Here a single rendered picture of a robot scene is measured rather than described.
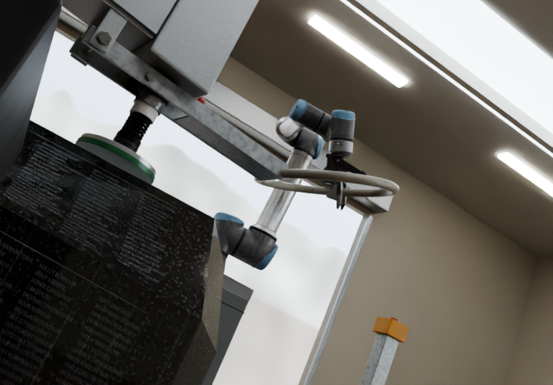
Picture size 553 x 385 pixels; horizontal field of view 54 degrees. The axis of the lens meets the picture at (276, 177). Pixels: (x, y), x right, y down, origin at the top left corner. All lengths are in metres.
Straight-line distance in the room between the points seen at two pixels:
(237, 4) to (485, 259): 7.66
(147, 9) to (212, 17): 0.18
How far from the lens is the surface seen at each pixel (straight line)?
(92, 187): 1.26
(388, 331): 2.82
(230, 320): 2.46
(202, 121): 1.54
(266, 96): 7.24
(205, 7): 1.57
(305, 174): 1.64
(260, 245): 2.59
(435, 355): 8.30
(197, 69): 1.51
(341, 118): 2.09
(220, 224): 2.58
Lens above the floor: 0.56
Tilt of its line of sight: 19 degrees up
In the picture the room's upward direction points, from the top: 25 degrees clockwise
